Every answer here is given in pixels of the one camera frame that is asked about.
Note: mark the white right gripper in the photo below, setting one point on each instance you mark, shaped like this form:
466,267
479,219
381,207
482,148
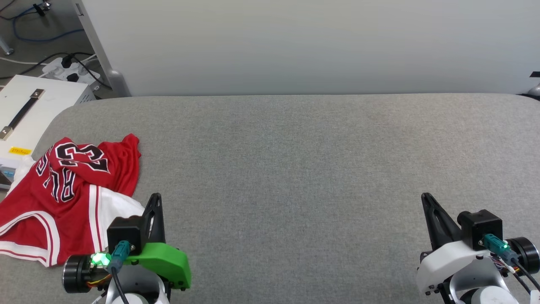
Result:
438,266

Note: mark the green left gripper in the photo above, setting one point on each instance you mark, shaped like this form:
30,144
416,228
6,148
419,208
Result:
168,261

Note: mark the red basketball jersey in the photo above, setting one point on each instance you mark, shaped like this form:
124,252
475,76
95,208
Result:
42,202

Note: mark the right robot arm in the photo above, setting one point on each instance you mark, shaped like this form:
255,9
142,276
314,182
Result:
525,253

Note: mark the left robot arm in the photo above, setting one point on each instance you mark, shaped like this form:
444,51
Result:
76,274

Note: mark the grey partition leg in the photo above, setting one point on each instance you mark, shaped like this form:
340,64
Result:
116,82

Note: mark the yellow warning label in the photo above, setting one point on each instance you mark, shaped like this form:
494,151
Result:
20,150

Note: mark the white metal equipment case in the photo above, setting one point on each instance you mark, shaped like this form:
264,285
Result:
50,101

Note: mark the black power plug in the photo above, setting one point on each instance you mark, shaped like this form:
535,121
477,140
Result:
73,78

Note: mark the grey metal foot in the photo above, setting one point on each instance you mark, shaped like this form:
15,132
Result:
535,90

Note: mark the white power strip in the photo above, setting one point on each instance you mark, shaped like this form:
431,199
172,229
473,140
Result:
52,67

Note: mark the silver metal leg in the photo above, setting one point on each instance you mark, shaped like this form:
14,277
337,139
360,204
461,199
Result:
7,50

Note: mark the white partition panel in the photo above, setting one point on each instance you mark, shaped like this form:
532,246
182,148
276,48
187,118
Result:
295,42

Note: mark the black clamp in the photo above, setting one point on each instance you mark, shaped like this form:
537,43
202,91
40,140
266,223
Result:
41,8

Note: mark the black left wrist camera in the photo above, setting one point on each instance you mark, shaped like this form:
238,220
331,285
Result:
124,232

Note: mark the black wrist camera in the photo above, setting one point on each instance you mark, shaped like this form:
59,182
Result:
481,226
124,232

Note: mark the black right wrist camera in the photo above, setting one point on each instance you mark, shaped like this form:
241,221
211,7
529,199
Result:
481,226

